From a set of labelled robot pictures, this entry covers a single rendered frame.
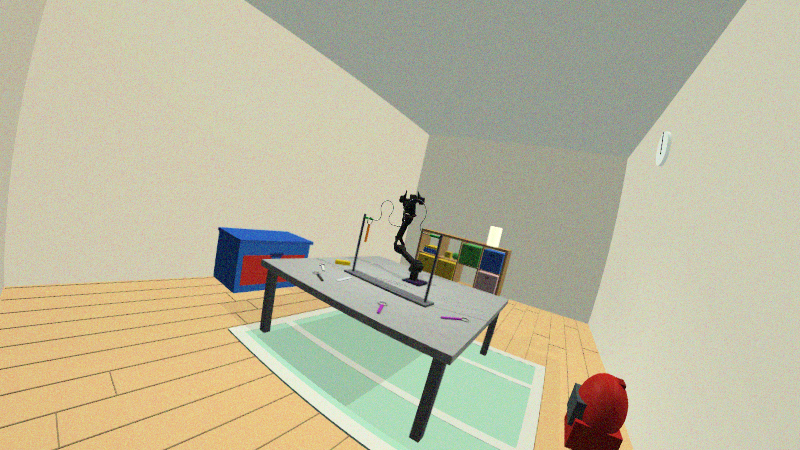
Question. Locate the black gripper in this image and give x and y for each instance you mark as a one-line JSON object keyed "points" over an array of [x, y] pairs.
{"points": [[412, 204]]}

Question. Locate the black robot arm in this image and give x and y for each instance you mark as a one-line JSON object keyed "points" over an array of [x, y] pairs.
{"points": [[416, 265]]}

